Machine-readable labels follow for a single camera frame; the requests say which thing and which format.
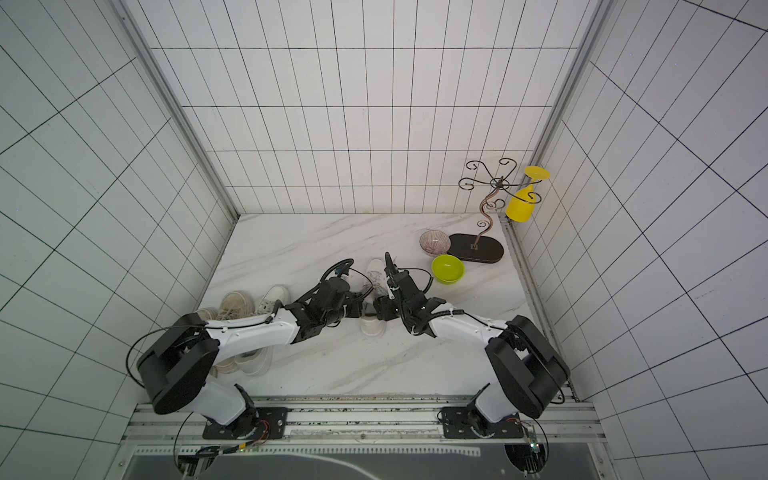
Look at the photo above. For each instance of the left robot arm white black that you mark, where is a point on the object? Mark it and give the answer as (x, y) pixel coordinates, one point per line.
(175, 369)

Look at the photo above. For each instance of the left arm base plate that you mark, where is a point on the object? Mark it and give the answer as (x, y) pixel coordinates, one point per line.
(253, 424)

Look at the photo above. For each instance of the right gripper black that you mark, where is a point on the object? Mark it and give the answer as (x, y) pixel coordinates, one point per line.
(399, 290)

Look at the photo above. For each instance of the lime green plastic bowl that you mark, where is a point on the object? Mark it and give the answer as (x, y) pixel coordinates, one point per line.
(447, 269)

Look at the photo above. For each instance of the black oval stand base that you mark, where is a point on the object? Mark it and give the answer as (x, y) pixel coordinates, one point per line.
(475, 248)

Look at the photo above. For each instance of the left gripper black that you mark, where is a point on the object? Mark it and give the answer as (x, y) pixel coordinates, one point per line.
(356, 301)

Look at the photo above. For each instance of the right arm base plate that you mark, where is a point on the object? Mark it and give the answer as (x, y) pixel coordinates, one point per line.
(468, 424)

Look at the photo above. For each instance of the curly metal cup stand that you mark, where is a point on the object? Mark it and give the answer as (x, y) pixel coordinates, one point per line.
(499, 184)

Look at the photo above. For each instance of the yellow plastic goblet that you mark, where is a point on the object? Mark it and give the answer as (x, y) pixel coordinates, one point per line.
(522, 203)

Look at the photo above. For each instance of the aluminium rail frame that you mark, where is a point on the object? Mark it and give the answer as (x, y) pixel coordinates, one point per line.
(347, 425)

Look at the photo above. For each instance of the beige shoe near wall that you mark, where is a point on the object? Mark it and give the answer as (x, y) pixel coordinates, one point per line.
(208, 314)

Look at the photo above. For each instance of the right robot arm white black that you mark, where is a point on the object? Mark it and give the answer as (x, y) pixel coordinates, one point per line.
(529, 373)

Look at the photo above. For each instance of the pink marbled bowl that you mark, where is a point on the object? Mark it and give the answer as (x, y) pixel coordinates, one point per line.
(434, 242)

